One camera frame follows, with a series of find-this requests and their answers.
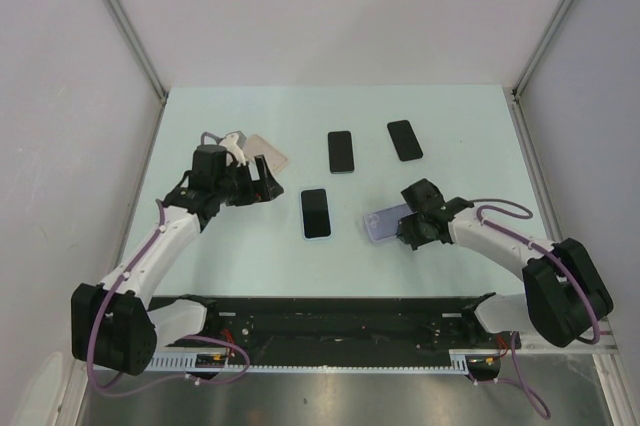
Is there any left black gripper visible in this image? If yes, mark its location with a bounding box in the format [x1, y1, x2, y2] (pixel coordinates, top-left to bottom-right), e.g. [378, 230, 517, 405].
[214, 155, 282, 207]

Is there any black phone blue edge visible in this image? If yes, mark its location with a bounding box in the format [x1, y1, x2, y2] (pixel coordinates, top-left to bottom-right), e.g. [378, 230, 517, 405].
[300, 188, 332, 240]

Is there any purple phone case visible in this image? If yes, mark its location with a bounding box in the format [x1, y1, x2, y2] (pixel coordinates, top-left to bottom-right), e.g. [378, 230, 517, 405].
[363, 203, 412, 243]

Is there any light blue phone case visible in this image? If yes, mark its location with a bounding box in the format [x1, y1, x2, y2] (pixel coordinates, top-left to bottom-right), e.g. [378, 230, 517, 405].
[298, 187, 333, 243]

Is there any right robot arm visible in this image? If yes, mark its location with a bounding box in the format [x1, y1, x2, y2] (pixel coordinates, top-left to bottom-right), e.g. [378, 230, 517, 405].
[397, 179, 614, 348]

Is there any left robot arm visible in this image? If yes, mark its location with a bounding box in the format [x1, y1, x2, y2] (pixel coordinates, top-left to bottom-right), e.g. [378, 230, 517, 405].
[71, 144, 284, 376]

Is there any beige phone case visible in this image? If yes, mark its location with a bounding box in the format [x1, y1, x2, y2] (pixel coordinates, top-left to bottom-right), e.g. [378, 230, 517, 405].
[243, 134, 289, 176]

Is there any black phone middle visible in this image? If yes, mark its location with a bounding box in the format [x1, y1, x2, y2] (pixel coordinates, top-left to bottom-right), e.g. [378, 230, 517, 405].
[327, 131, 355, 174]

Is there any black phone right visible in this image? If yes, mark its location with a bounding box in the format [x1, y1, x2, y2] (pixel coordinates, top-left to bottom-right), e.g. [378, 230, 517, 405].
[387, 120, 424, 162]

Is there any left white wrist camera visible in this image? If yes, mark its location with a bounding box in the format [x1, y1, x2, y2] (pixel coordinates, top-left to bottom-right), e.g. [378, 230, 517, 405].
[219, 131, 247, 166]

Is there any right aluminium frame post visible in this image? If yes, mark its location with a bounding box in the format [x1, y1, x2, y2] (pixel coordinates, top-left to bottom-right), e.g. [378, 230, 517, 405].
[510, 0, 606, 98]

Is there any aluminium frame post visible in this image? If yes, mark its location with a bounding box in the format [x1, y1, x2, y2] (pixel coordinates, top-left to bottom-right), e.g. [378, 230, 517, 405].
[102, 0, 168, 106]
[510, 0, 606, 98]

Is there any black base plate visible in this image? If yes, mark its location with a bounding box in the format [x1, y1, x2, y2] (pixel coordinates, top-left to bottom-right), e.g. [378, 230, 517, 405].
[149, 290, 524, 367]

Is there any aluminium front rail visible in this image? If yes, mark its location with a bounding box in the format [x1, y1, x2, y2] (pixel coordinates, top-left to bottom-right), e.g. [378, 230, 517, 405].
[520, 320, 618, 354]

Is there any white slotted cable duct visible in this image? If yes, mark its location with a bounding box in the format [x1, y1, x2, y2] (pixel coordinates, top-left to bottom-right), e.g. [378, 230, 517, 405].
[145, 348, 469, 375]

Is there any left aluminium frame post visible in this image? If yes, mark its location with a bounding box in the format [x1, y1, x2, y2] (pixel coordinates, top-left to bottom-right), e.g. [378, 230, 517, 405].
[102, 0, 168, 106]

